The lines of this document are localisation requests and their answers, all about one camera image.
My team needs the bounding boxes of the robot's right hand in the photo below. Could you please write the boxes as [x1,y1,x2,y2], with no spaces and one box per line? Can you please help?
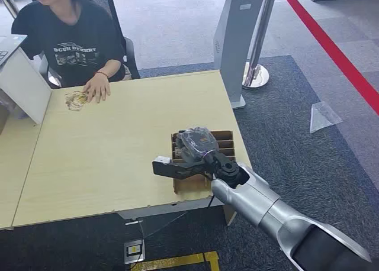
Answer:
[173,126,220,163]

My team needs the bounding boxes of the person's left hand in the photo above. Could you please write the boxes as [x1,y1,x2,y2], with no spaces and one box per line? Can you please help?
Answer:
[83,72,111,104]

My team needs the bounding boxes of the person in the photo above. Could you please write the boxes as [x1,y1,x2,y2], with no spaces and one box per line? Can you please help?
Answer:
[11,0,127,104]

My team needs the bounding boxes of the stack of patterned cards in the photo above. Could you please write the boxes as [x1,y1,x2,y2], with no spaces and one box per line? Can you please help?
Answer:
[64,91,88,112]

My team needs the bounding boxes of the cardboard divider box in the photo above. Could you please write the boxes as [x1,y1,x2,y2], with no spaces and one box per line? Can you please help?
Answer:
[171,130,237,195]

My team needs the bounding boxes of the white box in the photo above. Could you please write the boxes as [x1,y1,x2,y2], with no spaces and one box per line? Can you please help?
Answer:
[0,47,52,125]

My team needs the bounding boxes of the round chrome stanchion base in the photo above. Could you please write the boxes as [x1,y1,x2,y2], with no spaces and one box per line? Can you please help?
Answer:
[242,63,270,90]

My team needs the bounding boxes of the grey kiosk stand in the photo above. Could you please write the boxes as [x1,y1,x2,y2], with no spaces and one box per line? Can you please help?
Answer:
[213,0,278,109]

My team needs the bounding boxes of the yellow floor tape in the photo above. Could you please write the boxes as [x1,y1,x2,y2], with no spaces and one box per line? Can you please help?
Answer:
[130,251,220,271]

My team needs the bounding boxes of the grey laptop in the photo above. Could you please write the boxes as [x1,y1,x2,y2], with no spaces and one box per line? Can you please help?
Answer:
[0,34,28,67]

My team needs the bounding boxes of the chrome stanchion pole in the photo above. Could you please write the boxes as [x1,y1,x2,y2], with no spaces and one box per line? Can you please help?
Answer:
[244,0,278,88]

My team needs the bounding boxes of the metal floor socket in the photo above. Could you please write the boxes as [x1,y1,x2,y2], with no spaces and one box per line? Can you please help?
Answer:
[123,240,146,265]

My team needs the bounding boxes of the grey metal pole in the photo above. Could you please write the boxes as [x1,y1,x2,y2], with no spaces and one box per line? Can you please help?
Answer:
[0,0,20,20]

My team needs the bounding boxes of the clear plastic sheet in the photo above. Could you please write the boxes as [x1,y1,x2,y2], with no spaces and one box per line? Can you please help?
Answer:
[310,101,344,134]

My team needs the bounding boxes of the red barrier belt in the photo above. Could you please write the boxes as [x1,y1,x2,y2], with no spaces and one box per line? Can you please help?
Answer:
[278,0,379,117]

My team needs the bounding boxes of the black cable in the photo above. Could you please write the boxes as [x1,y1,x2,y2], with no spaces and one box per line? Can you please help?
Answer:
[206,174,217,209]

